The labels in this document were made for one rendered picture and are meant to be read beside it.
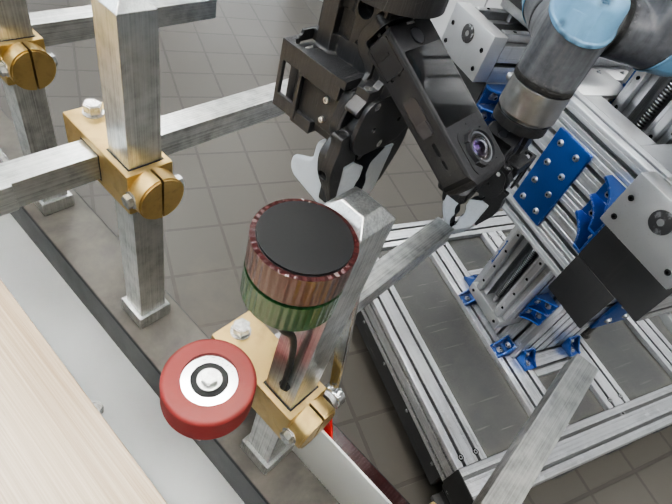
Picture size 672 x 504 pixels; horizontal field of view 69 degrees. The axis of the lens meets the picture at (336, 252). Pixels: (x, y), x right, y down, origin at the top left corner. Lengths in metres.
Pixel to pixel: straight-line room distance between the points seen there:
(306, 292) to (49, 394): 0.26
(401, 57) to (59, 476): 0.37
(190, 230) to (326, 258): 1.53
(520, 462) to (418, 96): 0.38
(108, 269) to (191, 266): 0.91
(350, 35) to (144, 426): 0.56
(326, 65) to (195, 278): 1.34
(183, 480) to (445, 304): 1.02
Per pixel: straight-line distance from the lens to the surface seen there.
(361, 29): 0.34
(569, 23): 0.60
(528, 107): 0.63
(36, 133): 0.77
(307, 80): 0.36
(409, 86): 0.32
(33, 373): 0.46
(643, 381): 1.78
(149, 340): 0.69
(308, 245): 0.26
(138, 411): 0.74
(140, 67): 0.45
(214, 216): 1.82
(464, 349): 1.45
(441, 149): 0.32
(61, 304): 0.84
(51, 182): 0.53
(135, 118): 0.47
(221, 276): 1.64
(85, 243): 0.80
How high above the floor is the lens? 1.30
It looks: 46 degrees down
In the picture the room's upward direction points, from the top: 20 degrees clockwise
